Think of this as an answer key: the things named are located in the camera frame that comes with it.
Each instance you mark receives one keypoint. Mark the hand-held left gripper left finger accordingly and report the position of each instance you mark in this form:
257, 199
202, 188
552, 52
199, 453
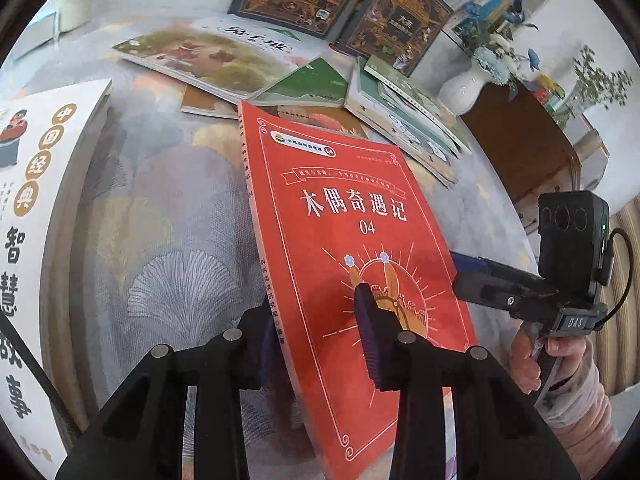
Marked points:
267, 345

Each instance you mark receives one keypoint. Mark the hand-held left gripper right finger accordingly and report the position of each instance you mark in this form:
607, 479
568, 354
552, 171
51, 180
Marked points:
370, 330

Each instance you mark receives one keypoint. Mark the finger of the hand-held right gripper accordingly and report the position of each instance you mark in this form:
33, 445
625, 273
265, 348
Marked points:
490, 292
475, 261

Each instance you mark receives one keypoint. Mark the red cover book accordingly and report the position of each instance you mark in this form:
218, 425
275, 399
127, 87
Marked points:
340, 210

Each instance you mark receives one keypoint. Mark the large white story book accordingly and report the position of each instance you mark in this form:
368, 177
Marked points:
45, 210

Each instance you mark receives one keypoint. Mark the pile of thin white books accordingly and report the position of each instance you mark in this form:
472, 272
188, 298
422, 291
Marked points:
400, 125

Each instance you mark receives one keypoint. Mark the person's right hand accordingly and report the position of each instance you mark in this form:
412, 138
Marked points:
522, 360

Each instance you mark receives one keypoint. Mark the brown wooden cabinet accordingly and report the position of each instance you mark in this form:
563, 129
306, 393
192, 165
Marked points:
520, 135

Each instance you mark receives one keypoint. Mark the colourful small boxes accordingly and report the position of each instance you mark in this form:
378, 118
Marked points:
550, 92

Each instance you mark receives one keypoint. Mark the fan pattern tablecloth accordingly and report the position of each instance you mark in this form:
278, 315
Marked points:
175, 210

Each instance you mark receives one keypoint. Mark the green plant sprigs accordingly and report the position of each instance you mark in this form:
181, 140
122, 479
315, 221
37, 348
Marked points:
600, 80

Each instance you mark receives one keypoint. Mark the white vase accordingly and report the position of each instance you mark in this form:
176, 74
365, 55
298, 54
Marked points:
460, 92

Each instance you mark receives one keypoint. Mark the blue flower bouquet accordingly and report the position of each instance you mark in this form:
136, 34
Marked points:
487, 55

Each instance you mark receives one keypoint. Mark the green white triangle book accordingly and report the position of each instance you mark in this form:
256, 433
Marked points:
310, 85

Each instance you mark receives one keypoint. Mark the orange cover book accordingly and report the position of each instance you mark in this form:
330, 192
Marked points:
205, 102

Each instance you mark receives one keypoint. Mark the meadow painting picture book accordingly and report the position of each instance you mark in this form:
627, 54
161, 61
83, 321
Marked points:
200, 60

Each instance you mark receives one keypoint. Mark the white book black calligraphy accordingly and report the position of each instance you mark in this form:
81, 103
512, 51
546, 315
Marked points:
260, 40

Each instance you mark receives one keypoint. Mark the blue white tissue box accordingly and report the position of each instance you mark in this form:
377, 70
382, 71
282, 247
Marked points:
40, 32

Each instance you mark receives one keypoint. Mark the white canister blue lid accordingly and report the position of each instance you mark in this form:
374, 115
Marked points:
75, 7

